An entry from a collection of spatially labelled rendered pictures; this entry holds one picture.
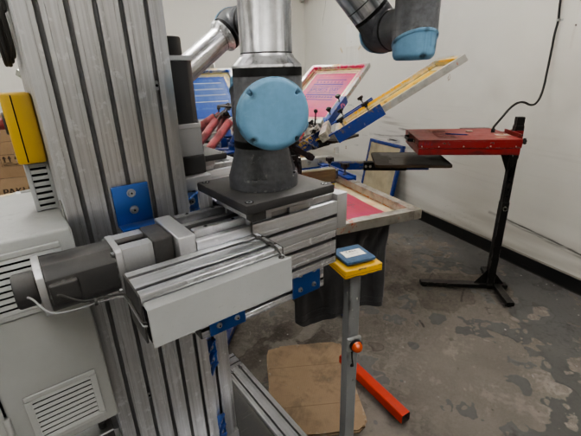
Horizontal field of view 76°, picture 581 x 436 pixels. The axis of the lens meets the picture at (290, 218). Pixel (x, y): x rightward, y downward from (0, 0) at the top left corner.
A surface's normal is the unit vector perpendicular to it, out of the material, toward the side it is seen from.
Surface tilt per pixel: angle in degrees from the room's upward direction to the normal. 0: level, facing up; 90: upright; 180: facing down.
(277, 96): 98
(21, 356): 90
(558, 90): 90
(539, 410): 0
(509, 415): 0
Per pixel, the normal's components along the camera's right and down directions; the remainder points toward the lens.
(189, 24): 0.39, 0.32
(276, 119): 0.19, 0.47
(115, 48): 0.60, 0.27
